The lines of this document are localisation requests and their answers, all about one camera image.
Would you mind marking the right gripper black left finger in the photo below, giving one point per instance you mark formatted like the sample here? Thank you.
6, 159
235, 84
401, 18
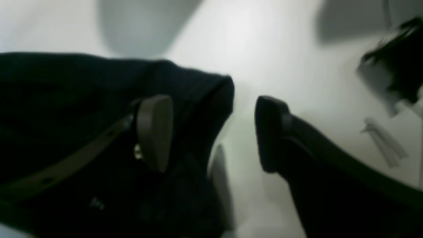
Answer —
152, 122

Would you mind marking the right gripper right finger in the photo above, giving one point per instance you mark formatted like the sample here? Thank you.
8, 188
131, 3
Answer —
335, 195

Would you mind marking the black T-shirt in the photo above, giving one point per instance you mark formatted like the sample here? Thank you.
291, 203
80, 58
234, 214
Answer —
53, 104

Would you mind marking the clothes pile in bin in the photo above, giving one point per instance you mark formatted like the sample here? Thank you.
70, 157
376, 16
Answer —
393, 70

